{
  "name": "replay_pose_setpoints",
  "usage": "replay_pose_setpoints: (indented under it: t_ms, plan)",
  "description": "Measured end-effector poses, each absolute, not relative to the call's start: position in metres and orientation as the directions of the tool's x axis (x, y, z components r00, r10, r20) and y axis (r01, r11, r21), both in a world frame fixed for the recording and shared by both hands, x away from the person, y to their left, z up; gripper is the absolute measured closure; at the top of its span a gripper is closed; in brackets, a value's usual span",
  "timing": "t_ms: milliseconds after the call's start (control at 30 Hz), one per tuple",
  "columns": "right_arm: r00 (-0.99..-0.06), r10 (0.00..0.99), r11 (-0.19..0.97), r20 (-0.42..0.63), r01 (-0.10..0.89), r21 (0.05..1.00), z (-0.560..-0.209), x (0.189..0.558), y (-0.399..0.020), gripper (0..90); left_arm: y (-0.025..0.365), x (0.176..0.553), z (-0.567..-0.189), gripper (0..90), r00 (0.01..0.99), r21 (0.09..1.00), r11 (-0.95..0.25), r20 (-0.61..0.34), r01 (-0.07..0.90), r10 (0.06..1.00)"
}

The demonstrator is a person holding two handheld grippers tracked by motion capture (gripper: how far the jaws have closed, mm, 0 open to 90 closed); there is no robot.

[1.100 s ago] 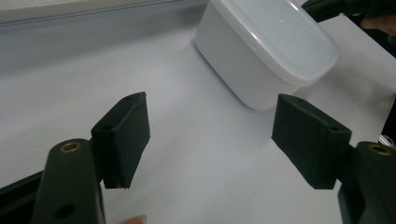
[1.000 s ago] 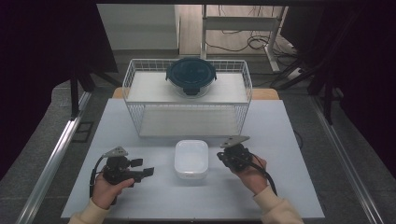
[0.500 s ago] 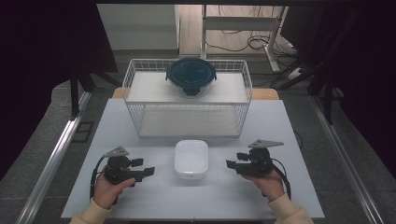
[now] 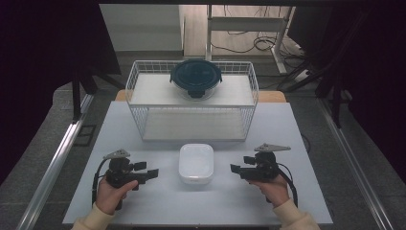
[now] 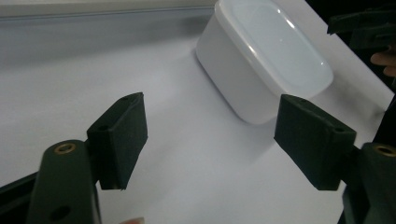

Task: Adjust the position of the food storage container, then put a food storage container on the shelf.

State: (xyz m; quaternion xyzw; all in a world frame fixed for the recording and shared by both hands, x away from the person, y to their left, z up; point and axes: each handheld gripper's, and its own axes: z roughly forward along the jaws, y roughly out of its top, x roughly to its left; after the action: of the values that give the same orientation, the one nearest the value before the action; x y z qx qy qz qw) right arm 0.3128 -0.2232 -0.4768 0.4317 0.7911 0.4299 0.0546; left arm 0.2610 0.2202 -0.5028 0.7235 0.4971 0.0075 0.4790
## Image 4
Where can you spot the aluminium rail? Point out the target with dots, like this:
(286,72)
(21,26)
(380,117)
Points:
(54,166)
(354,166)

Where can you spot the person's right hand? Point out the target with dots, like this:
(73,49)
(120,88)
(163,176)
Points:
(276,191)

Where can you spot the dark curtain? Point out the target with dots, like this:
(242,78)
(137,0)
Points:
(379,73)
(35,64)

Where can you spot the wooden table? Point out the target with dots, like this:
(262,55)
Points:
(271,96)

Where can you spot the white power strip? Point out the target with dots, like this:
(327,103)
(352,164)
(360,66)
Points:
(301,75)

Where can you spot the white rectangular container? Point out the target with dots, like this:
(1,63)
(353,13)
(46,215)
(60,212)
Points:
(196,163)

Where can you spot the white metal desk frame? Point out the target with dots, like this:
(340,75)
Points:
(245,24)

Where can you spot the person's left hand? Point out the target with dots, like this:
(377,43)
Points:
(108,198)

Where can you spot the black stand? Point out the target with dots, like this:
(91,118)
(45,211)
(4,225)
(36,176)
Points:
(335,96)
(76,96)

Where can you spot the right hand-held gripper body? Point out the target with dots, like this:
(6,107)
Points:
(265,171)

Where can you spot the round container with dark lid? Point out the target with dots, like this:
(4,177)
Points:
(195,75)

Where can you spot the white cabinet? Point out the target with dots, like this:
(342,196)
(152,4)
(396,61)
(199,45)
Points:
(143,27)

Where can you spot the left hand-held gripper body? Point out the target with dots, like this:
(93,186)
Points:
(118,174)

